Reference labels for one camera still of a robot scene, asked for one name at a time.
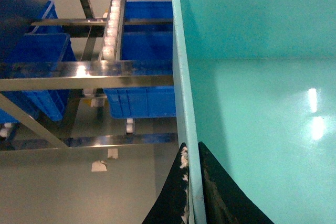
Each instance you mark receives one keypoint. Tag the teal plastic bin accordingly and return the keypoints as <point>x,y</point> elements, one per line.
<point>255,82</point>

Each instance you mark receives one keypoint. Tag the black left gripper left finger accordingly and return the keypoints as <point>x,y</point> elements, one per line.
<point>172,204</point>

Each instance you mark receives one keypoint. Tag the blue bin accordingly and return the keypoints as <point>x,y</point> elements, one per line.
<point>148,42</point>
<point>143,102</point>

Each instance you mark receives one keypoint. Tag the blue bin left shelf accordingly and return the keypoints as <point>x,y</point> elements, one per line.
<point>41,44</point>

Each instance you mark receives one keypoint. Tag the blue bin lower centre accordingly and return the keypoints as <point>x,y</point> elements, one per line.
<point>143,102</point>

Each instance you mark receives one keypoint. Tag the stainless steel shelf rack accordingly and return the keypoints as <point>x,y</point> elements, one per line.
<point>16,18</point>

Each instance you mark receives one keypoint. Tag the white roller track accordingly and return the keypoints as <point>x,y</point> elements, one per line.
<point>113,31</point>

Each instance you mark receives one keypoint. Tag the blue bin bottom centre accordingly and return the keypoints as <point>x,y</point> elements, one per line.
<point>148,42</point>

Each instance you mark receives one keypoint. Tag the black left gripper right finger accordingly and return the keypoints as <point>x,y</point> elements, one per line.
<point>224,201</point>

